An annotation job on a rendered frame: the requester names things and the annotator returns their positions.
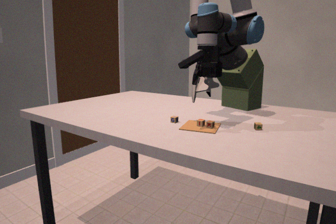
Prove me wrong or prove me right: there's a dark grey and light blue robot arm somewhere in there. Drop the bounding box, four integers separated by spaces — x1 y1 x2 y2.
178 0 264 70

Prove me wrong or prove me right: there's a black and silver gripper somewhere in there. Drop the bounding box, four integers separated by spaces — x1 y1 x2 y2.
192 45 223 103

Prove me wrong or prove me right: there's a tan flat mat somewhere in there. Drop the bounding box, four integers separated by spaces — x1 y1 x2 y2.
179 120 221 134

